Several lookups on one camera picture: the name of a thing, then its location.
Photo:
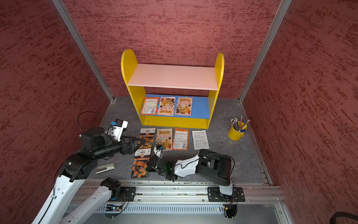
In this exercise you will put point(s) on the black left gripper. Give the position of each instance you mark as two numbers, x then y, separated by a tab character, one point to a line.
131	150

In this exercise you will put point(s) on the marigold seed bag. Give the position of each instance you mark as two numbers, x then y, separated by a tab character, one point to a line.
141	158
148	134

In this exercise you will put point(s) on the orange bordered seed bag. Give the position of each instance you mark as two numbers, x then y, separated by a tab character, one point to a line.
150	106
181	139

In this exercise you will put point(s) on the white seed bag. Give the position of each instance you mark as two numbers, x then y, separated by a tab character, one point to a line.
200	140

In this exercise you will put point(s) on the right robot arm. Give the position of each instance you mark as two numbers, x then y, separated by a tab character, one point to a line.
215	167

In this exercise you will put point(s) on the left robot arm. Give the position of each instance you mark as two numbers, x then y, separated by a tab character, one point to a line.
96	145

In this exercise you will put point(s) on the yellow wooden shelf unit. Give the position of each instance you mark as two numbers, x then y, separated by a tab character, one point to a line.
154	80

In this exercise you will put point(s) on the white grey stapler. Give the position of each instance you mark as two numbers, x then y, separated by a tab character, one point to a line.
105	168

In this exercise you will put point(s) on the yellow pen holder cup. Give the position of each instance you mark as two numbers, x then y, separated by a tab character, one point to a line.
238	128

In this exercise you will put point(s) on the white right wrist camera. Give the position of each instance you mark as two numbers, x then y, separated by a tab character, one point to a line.
158	151

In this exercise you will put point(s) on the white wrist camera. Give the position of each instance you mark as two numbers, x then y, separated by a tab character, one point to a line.
158	151
118	126

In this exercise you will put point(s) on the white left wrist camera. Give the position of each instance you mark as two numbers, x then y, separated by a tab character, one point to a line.
118	126

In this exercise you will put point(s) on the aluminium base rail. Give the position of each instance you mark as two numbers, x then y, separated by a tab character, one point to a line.
165	202

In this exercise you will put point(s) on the aluminium corner post left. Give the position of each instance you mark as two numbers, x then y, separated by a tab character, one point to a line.
65	15

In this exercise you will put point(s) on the aluminium corner post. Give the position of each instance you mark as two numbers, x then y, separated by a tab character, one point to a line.
274	27
65	15

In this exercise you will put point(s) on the aluminium corner post right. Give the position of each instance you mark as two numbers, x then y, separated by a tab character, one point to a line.
274	27

